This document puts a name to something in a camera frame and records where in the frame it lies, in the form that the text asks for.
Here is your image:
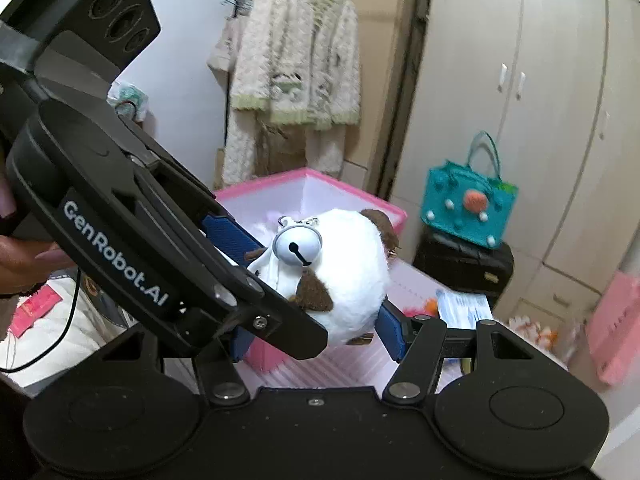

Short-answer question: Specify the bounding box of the person's left hand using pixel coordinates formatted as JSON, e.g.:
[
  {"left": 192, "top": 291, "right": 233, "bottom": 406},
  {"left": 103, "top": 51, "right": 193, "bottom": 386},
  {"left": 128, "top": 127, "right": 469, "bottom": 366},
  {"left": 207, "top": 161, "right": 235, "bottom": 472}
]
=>
[{"left": 0, "top": 180, "right": 76, "bottom": 297}]

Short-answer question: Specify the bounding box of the brown paper bag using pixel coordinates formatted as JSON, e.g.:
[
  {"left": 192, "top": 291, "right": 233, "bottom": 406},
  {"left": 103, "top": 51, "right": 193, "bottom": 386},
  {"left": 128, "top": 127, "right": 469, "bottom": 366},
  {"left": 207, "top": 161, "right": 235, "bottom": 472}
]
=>
[{"left": 257, "top": 120, "right": 306, "bottom": 176}]

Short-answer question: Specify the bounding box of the light blue mask packet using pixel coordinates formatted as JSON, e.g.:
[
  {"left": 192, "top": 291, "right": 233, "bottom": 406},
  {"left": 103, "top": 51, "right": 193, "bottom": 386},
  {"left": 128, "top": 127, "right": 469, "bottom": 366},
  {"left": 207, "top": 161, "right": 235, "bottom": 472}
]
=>
[{"left": 436, "top": 291, "right": 493, "bottom": 331}]

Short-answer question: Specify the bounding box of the teal felt handbag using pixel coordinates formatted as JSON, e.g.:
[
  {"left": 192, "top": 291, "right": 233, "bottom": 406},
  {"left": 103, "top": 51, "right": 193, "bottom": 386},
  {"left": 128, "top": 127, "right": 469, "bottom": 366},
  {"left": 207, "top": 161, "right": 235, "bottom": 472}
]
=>
[{"left": 420, "top": 131, "right": 519, "bottom": 250}]

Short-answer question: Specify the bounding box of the beige wardrobe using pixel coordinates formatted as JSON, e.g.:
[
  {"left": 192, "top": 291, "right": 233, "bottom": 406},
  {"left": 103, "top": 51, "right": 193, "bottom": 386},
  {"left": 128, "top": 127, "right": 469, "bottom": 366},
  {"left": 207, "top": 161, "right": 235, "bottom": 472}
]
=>
[{"left": 367, "top": 0, "right": 640, "bottom": 356}]

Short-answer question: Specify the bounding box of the striped tablecloth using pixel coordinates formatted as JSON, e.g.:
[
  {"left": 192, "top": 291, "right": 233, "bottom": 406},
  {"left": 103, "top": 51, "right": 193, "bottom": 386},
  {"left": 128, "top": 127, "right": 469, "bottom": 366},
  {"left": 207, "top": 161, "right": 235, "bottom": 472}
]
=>
[{"left": 235, "top": 260, "right": 571, "bottom": 391}]

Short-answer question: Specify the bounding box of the cream fuzzy jacket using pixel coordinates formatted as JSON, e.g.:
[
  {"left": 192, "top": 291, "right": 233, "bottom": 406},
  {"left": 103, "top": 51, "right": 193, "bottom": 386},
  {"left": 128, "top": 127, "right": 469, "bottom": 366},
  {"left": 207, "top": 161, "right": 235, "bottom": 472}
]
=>
[{"left": 230, "top": 0, "right": 362, "bottom": 127}]

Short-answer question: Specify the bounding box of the black cable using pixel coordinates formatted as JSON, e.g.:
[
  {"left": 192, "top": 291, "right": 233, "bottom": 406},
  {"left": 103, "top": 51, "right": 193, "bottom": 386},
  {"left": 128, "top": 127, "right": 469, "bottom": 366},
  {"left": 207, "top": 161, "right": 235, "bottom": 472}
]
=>
[{"left": 0, "top": 267, "right": 83, "bottom": 373}]

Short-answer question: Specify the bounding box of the pink cardboard box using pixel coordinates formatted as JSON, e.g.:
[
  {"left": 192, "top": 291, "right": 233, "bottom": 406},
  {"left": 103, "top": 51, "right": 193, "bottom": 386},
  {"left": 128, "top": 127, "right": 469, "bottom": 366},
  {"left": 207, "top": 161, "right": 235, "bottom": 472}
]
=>
[{"left": 214, "top": 167, "right": 408, "bottom": 373}]

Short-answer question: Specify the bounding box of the black suitcase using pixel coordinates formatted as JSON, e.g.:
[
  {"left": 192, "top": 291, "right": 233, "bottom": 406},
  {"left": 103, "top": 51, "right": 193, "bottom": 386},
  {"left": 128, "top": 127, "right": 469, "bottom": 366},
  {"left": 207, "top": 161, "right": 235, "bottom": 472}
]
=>
[{"left": 414, "top": 225, "right": 515, "bottom": 311}]

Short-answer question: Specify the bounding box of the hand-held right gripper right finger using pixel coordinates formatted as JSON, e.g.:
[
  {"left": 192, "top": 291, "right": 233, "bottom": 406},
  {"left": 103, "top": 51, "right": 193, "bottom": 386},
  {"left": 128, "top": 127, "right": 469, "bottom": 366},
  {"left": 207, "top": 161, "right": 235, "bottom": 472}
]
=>
[{"left": 376, "top": 300, "right": 568, "bottom": 405}]

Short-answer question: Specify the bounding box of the pink packet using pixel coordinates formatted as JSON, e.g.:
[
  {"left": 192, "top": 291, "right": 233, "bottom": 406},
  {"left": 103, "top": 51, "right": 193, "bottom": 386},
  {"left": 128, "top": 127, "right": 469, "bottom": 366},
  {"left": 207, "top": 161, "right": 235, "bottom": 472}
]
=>
[{"left": 10, "top": 280, "right": 63, "bottom": 338}]

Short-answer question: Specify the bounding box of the clear plastic bag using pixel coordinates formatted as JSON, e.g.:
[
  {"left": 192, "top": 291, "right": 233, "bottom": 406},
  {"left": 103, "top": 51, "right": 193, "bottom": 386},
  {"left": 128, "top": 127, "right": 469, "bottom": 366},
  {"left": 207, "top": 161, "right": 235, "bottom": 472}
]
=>
[{"left": 555, "top": 322, "right": 588, "bottom": 366}]

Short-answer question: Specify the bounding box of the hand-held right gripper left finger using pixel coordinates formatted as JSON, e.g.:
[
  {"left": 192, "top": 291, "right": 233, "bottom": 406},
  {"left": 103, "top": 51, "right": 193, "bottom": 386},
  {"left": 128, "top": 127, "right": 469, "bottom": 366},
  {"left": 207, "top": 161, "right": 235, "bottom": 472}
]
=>
[{"left": 95, "top": 325, "right": 253, "bottom": 407}]

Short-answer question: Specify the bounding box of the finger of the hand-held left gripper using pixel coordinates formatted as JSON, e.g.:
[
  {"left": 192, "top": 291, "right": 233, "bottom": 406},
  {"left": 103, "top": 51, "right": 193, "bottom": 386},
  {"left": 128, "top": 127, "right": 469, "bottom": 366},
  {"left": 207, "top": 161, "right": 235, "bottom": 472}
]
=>
[
  {"left": 120, "top": 117, "right": 267, "bottom": 263},
  {"left": 115, "top": 170, "right": 329, "bottom": 359}
]

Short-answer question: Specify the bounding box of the white dog plush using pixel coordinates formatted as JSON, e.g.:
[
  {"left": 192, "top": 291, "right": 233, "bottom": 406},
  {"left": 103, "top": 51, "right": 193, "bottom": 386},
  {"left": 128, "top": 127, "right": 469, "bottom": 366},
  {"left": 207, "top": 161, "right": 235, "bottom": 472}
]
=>
[{"left": 245, "top": 208, "right": 401, "bottom": 347}]

